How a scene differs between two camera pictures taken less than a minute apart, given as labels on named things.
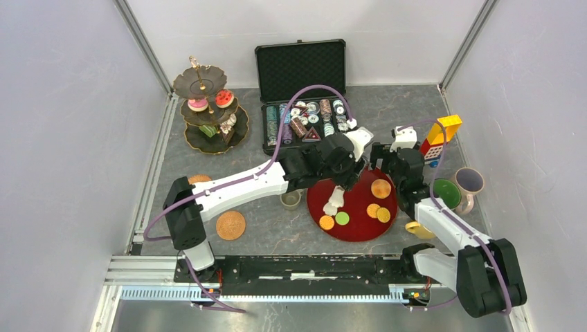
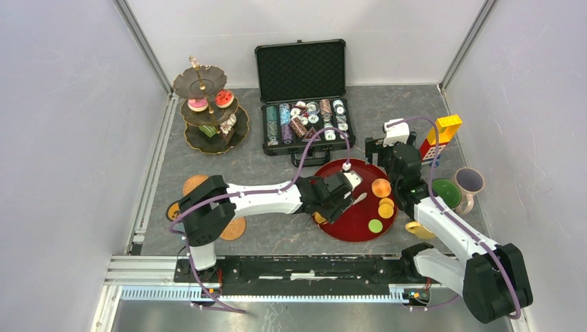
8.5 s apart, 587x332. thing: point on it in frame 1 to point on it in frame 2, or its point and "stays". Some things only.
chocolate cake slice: x=228 y=133 stays
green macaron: x=342 y=218 to x=375 y=225
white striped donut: x=231 y=121 stays
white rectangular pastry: x=208 y=130 stays
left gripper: x=354 y=169 to x=341 y=204
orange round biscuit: x=372 y=210 to x=386 y=200
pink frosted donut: x=197 y=105 stays
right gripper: x=381 y=151 stays
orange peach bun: x=381 y=189 stays
